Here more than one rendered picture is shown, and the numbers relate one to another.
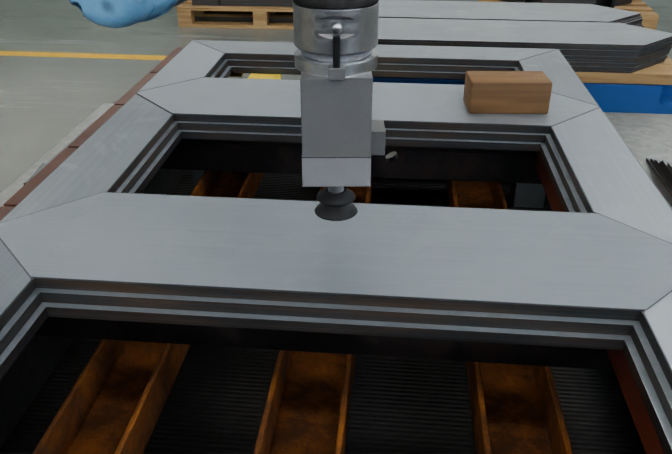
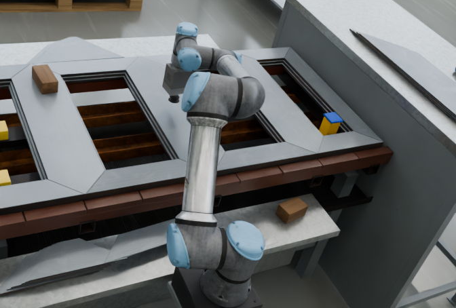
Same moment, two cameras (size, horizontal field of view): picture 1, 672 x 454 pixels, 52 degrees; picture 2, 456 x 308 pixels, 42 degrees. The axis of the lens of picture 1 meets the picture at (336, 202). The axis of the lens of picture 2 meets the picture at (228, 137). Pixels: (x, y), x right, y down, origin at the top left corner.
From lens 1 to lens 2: 2.44 m
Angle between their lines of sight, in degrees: 101
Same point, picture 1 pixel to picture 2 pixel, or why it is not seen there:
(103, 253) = not seen: hidden behind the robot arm
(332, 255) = (178, 107)
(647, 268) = (148, 64)
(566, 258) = (153, 74)
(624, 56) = not seen: outside the picture
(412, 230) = (157, 96)
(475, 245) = (157, 87)
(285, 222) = (169, 118)
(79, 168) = (169, 172)
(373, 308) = not seen: hidden behind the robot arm
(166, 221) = (185, 139)
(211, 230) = (182, 129)
